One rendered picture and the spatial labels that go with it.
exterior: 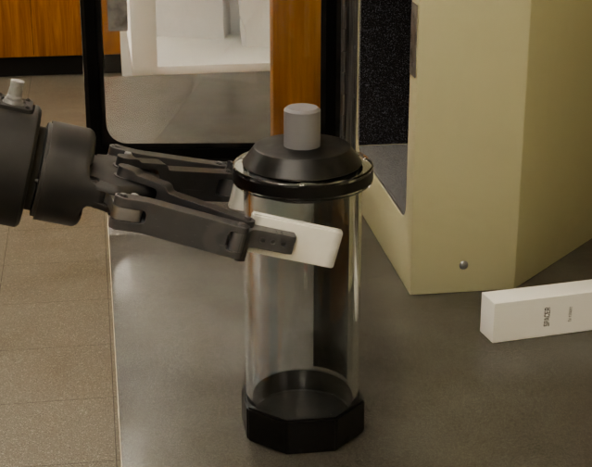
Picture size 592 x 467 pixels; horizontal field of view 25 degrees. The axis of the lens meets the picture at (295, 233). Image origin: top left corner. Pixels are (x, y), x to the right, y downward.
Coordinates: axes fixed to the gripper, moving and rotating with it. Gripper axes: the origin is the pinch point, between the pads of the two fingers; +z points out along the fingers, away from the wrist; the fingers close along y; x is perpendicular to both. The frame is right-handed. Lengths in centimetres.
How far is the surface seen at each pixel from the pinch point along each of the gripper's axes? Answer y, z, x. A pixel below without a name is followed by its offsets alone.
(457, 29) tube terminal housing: 25.6, 16.6, -14.0
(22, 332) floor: 236, -5, 118
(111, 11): 59, -13, -2
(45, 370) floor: 211, 1, 116
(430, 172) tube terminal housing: 25.5, 18.2, 0.3
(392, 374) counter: 7.9, 14.3, 14.7
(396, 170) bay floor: 43.4, 20.5, 5.3
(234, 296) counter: 27.9, 3.0, 17.8
